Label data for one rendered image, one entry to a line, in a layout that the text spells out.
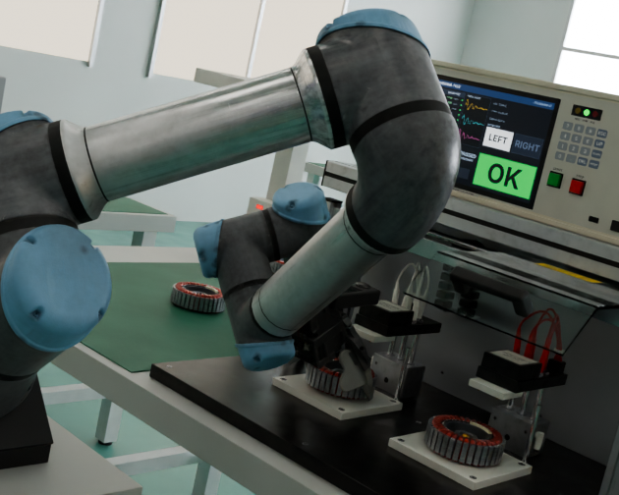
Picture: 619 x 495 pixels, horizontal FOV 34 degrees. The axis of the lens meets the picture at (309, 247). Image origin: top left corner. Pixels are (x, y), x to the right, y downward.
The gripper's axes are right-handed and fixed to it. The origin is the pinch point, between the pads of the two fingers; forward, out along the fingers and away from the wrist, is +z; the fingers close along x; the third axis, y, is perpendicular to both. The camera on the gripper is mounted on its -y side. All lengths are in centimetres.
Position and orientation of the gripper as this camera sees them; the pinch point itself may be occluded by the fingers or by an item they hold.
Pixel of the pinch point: (341, 380)
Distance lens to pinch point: 161.3
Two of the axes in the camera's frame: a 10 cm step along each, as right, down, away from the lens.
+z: 1.5, 8.4, 5.1
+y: -6.9, 4.6, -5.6
